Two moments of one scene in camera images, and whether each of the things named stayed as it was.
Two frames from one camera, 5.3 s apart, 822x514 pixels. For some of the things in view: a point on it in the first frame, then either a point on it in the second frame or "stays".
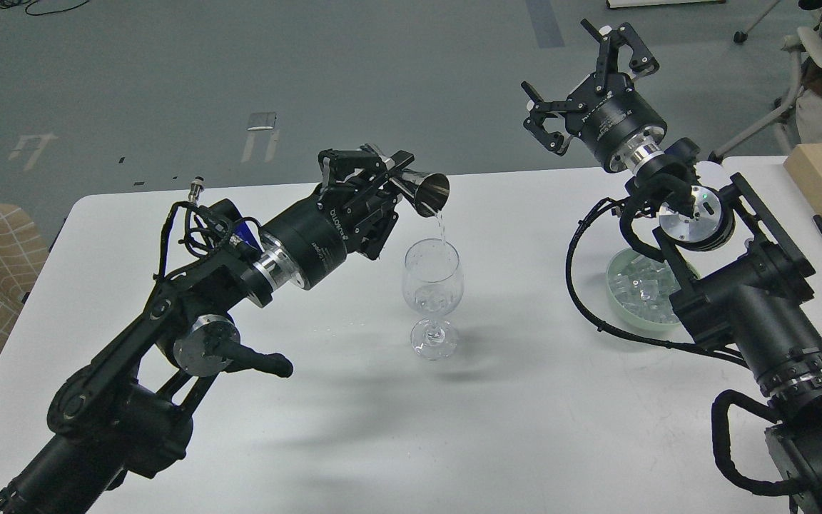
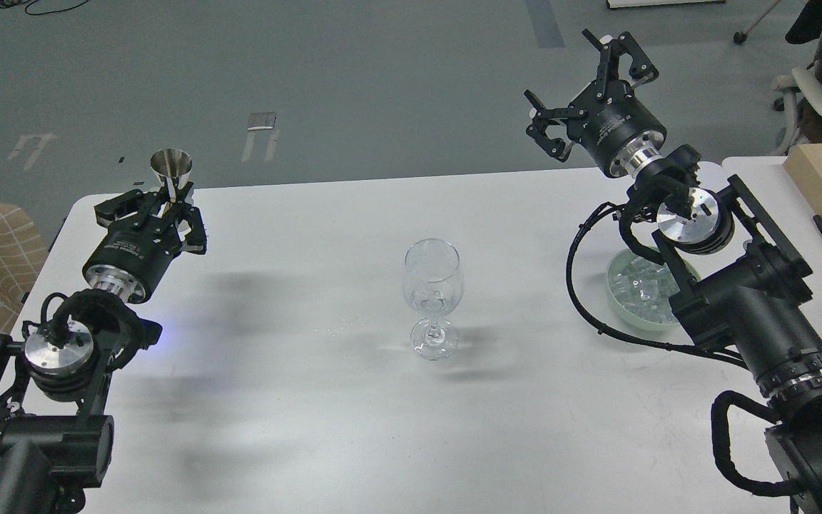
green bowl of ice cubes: x=639 y=287 stays
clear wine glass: x=433 y=283 stays
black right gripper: x=616 y=121 stays
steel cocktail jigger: x=428 y=192 -> x=175 y=165
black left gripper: x=312 y=240 -> x=133 y=254
